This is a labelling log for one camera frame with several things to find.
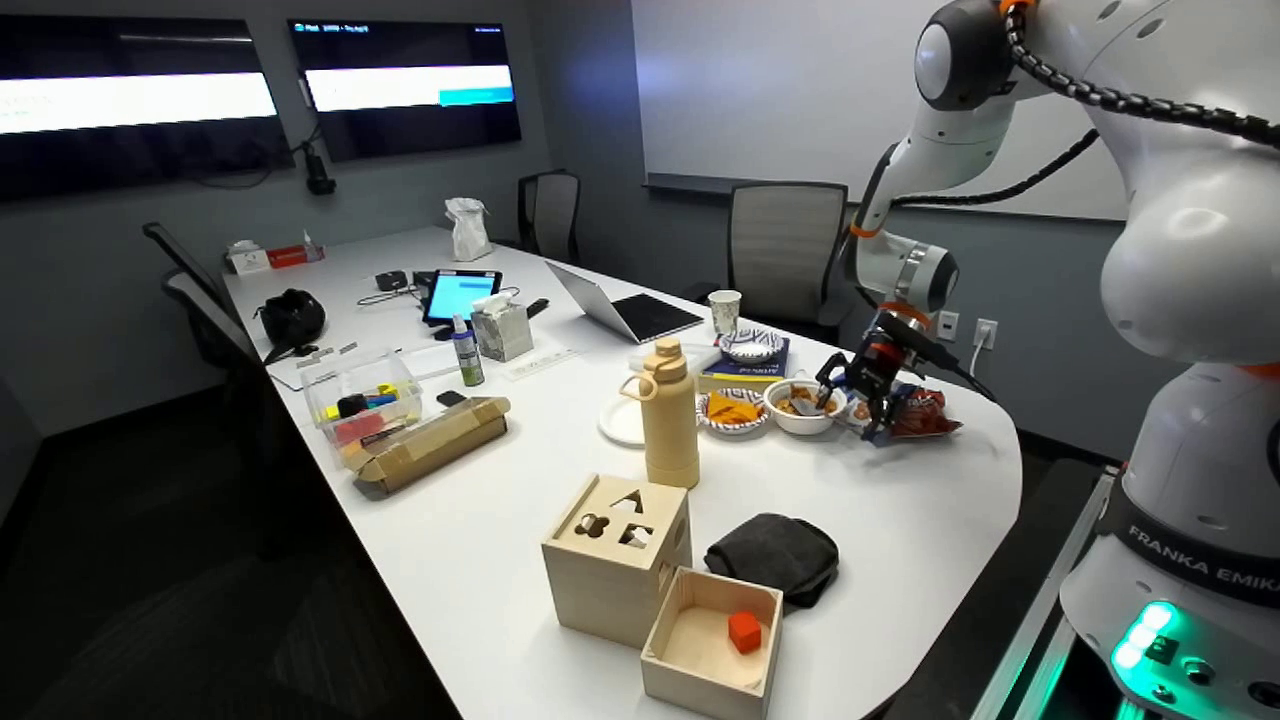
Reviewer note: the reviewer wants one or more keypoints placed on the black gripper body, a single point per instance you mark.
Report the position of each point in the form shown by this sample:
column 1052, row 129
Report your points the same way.
column 887, row 365

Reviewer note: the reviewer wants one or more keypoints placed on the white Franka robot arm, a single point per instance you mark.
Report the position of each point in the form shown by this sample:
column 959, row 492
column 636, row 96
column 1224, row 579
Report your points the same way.
column 1201, row 267

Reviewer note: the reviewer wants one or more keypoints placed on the white bowl with food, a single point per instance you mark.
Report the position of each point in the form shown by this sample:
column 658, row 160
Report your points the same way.
column 795, row 423

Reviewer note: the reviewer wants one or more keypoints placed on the blue patterned white bowl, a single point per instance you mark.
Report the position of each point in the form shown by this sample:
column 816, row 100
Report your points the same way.
column 752, row 350

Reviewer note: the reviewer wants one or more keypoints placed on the small bowl of orange snacks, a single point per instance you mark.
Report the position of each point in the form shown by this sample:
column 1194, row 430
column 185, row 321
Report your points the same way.
column 733, row 409

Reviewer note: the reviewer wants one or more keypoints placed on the orange chip bag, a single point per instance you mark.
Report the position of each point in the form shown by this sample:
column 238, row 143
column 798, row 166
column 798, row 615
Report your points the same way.
column 927, row 419

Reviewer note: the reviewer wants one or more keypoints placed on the clear glass cup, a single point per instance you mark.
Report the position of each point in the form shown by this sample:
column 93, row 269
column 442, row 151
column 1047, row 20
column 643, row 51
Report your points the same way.
column 725, row 319

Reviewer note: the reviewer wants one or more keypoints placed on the grey mesh office chair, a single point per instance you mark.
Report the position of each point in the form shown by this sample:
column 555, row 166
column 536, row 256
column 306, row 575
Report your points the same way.
column 784, row 247
column 548, row 215
column 203, row 303

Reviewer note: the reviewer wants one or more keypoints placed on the dark grey cloth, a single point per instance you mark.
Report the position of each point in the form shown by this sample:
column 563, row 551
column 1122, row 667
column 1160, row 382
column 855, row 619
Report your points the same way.
column 774, row 552

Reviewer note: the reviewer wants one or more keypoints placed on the beige water bottle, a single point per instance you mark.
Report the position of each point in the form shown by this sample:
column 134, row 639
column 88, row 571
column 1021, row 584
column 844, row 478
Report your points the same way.
column 668, row 427

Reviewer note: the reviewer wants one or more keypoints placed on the open black laptop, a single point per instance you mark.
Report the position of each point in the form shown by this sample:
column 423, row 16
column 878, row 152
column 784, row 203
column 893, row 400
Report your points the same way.
column 654, row 314

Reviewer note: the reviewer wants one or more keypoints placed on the white round plate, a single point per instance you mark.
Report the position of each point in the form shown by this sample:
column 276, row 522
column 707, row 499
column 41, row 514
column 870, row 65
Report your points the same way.
column 622, row 427

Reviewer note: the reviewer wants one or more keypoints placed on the orange block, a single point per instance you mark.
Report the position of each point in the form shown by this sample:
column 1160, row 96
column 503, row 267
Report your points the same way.
column 744, row 632

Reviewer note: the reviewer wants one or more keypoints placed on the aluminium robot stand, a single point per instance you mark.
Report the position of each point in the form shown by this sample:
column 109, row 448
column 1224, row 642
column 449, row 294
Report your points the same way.
column 1047, row 626

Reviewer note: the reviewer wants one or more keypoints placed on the open wooden tray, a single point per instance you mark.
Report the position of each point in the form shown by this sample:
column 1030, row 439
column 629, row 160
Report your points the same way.
column 693, row 653

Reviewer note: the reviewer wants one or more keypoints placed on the wooden shape sorter box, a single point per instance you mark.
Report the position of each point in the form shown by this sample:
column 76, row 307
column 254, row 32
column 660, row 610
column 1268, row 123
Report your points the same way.
column 606, row 584

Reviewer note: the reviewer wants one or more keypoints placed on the white tissue box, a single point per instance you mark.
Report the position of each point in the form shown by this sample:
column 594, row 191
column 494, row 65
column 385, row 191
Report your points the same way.
column 503, row 331

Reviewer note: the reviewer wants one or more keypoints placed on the small spray bottle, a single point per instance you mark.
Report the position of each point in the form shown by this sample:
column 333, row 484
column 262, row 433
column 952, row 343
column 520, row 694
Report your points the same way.
column 468, row 357

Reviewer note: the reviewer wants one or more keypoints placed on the tablet with blue screen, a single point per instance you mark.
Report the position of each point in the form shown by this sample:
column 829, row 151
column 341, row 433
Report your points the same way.
column 460, row 294

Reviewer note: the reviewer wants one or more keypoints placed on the black phone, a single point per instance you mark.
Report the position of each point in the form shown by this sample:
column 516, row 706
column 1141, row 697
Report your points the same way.
column 449, row 398

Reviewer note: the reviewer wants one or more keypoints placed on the white plastic bag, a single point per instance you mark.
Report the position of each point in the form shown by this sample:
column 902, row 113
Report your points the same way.
column 465, row 230

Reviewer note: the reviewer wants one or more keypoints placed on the black case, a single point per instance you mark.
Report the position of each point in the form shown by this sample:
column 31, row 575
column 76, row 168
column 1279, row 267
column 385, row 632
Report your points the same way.
column 388, row 281

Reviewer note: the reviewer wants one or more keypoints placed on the clear plastic bin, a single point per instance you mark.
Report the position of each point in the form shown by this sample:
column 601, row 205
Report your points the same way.
column 362, row 406

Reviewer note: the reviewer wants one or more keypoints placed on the white paper sheet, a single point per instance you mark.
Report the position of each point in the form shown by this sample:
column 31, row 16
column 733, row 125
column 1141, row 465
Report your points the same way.
column 312, row 365

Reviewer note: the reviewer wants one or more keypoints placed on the black bag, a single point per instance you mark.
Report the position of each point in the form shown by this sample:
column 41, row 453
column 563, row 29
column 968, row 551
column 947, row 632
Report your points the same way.
column 293, row 321

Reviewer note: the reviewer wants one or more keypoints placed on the red box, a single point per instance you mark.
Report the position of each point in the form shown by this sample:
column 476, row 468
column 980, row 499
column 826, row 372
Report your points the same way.
column 291, row 254

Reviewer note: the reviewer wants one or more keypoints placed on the small white box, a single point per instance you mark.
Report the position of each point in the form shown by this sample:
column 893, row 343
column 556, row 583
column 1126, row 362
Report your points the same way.
column 251, row 256

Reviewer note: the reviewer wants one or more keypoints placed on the white wall outlet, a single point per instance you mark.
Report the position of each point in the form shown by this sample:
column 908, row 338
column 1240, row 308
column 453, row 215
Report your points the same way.
column 985, row 334
column 947, row 325

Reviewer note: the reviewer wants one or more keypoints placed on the wall whiteboard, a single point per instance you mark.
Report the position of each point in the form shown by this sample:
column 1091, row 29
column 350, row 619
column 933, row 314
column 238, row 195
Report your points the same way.
column 762, row 80

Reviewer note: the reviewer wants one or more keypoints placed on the wall display screen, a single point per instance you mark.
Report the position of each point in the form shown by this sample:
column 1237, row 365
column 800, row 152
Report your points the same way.
column 134, row 106
column 402, row 86

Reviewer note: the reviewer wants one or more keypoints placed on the black wall webcam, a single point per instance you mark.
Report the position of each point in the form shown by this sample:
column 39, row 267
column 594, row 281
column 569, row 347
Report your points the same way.
column 319, row 166

